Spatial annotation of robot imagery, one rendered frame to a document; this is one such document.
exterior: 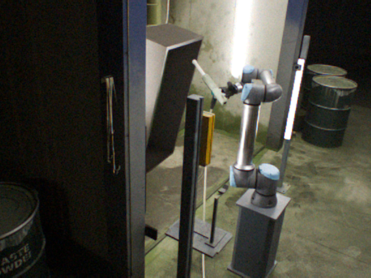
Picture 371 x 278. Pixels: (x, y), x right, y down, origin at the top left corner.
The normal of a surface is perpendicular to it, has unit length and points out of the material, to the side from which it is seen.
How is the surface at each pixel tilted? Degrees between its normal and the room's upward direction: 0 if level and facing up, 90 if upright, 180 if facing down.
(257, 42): 90
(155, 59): 90
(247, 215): 90
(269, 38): 90
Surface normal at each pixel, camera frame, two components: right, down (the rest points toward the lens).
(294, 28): -0.55, 0.32
